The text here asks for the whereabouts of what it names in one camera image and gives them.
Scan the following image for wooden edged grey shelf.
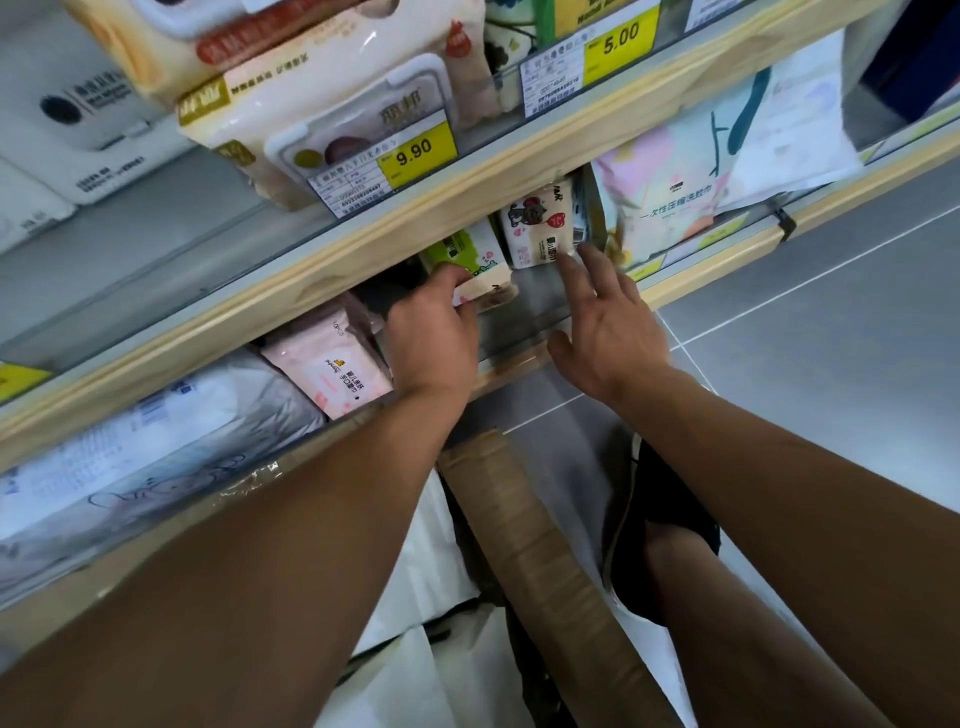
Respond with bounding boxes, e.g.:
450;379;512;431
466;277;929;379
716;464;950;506
0;0;960;654

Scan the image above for person's left forearm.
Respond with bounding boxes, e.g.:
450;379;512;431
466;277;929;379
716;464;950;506
0;374;481;728

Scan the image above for person's right forearm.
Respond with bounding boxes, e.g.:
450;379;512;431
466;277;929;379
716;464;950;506
603;363;960;728

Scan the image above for person's white shorts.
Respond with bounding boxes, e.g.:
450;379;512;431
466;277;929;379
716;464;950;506
611;599;703;728

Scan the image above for yellow white price tag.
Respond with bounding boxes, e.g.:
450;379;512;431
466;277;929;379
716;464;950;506
683;0;751;33
518;3;661;120
0;362;54;406
307;110;460;220

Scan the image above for brown cardboard box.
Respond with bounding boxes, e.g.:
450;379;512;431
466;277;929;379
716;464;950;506
0;416;684;728

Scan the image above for person's right black shoe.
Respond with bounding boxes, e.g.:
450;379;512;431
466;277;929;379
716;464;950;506
603;434;723;628

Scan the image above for pastel floral towel pack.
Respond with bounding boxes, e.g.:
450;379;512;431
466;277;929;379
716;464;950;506
592;71;774;271

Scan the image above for pink small wipes pack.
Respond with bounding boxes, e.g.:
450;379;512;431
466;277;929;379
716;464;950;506
260;293;395;421

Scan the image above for person's right hand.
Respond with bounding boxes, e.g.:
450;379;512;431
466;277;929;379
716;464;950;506
545;241;673;410

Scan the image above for dark blue printed pack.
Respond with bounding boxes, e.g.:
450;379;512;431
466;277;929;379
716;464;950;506
862;0;960;125

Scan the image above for white pastel towel pack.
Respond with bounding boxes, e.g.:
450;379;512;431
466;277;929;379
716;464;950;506
716;29;864;215

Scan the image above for person's left hand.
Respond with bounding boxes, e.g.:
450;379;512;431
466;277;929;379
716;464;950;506
382;262;481;406

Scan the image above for white blue tissue pack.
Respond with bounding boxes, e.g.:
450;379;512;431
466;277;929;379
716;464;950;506
0;348;328;601

